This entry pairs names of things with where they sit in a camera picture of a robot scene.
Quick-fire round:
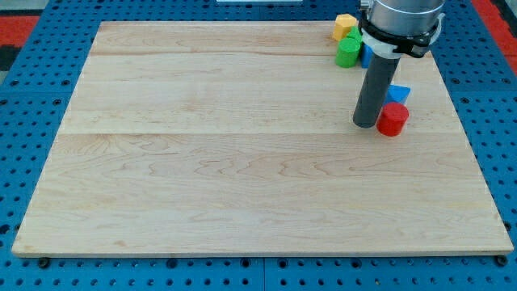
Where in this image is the red cylinder block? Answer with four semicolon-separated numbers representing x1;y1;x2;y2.
376;102;410;137

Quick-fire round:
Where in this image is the blue block under arm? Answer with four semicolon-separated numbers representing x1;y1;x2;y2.
359;44;373;69

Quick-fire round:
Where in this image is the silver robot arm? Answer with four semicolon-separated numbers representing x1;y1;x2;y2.
367;0;445;36

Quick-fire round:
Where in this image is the light wooden board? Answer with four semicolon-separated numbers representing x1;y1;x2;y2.
12;22;513;258

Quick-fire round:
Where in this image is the green cylinder block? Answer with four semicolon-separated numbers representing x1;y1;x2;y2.
334;38;361;68

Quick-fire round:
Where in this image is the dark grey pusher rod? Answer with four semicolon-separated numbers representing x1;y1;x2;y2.
352;54;400;129

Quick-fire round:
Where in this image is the blue triangle block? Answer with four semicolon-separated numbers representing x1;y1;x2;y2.
384;85;411;104

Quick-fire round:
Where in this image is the green block behind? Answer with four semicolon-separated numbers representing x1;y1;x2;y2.
347;26;362;43

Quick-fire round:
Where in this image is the yellow hexagon block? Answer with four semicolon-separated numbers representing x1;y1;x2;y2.
332;14;358;41

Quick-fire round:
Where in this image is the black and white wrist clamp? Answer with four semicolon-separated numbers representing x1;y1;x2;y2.
359;11;445;60

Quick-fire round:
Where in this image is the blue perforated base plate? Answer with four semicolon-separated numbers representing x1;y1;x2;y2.
1;1;516;290

